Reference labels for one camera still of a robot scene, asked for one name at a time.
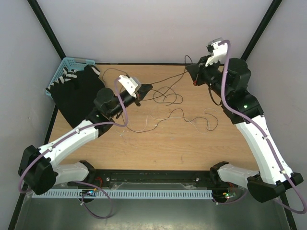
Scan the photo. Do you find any circuit board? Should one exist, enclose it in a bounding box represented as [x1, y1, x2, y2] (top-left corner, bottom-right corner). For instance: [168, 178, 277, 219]
[79, 189, 97, 197]
[223, 192, 236, 199]

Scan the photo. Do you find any left black frame post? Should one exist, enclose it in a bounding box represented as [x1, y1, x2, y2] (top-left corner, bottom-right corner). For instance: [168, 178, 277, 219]
[27, 0, 66, 60]

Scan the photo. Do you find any light blue plastic basket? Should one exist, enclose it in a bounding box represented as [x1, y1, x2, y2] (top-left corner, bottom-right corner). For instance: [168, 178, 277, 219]
[46, 57, 96, 98]

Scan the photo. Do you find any black white striped cloth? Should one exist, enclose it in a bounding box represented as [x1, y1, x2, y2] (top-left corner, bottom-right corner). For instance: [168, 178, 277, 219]
[46, 65, 100, 92]

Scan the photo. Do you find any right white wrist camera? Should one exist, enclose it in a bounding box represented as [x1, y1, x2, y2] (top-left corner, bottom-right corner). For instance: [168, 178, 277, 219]
[205, 38, 228, 67]

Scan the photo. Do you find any left circuit board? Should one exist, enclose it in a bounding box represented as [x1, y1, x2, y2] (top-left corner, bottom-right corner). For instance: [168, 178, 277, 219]
[79, 189, 97, 197]

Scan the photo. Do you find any light blue slotted cable duct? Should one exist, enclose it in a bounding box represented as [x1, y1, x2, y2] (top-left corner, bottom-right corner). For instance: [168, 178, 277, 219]
[32, 189, 212, 200]

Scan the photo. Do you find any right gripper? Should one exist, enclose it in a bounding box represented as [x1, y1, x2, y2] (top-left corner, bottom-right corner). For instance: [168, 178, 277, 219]
[188, 54, 230, 100]

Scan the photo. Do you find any right circuit board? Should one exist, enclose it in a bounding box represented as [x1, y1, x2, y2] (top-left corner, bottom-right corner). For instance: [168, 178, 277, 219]
[223, 192, 236, 199]

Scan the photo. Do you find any black frame post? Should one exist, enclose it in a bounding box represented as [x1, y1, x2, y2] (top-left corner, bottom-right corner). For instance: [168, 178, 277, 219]
[240, 0, 282, 63]
[27, 0, 66, 60]

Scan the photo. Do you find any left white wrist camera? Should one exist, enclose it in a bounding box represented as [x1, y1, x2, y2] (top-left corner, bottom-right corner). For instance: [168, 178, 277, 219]
[118, 75, 142, 98]

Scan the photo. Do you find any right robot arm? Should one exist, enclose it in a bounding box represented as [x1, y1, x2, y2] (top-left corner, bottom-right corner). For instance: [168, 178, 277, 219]
[186, 57, 291, 203]

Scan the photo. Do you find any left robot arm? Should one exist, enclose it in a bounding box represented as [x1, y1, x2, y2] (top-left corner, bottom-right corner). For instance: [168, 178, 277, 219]
[18, 83, 153, 195]

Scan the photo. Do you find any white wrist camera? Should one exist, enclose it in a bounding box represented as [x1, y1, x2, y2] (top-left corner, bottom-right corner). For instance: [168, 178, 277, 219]
[118, 75, 142, 98]
[205, 38, 228, 67]

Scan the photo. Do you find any right black frame post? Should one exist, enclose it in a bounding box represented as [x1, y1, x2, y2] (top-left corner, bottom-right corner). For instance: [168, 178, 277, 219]
[240, 0, 282, 63]

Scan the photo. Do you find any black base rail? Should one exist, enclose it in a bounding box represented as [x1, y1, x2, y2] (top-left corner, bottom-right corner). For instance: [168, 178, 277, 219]
[83, 169, 238, 190]

